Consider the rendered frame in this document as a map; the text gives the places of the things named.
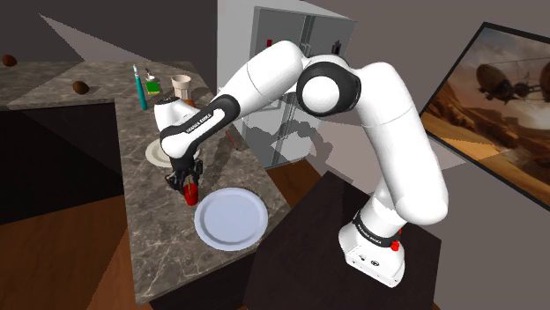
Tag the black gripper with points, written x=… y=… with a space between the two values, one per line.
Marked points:
x=184 y=165

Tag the beige cup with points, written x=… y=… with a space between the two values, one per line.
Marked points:
x=181 y=86

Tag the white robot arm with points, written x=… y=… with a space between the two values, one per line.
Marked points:
x=399 y=141

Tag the red cup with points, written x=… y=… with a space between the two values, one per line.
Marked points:
x=191 y=196

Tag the grey refrigerator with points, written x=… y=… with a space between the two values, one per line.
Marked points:
x=275 y=25

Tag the pale blue plate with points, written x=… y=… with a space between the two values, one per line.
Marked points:
x=230 y=219

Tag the white plate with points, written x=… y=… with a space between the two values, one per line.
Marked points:
x=153 y=155

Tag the orange brown object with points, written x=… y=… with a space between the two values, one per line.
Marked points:
x=190 y=103

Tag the framed desert wall picture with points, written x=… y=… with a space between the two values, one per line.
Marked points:
x=494 y=116

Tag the green sponge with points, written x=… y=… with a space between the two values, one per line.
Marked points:
x=152 y=88

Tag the red stick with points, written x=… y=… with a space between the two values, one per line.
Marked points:
x=231 y=140

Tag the dark robot stand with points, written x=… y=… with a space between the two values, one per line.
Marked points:
x=301 y=257

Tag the teal pen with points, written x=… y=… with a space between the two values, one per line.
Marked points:
x=141 y=90

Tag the brown round fruit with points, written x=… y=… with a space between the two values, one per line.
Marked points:
x=80 y=87
x=8 y=60

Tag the small silver utensil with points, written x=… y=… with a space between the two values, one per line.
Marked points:
x=149 y=75

